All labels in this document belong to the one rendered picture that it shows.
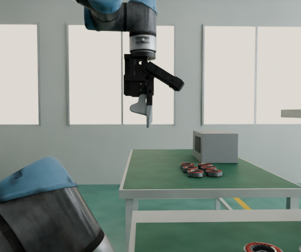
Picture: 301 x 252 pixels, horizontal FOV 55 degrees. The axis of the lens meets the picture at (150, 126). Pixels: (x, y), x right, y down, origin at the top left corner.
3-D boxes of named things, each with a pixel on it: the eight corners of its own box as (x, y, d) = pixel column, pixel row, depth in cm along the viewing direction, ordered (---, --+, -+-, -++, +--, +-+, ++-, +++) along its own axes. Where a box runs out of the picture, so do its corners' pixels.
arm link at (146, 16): (125, 1, 83) (154, 3, 84) (125, 40, 83) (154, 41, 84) (126, -10, 75) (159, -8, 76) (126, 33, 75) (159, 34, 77)
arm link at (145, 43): (156, 41, 84) (156, 33, 76) (156, 57, 84) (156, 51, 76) (130, 41, 84) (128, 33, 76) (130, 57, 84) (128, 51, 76)
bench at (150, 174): (119, 316, 170) (118, 189, 166) (131, 210, 355) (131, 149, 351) (305, 313, 173) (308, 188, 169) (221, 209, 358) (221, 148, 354)
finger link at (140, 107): (129, 127, 74) (130, 98, 79) (152, 127, 74) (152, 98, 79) (128, 121, 71) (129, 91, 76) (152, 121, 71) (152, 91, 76)
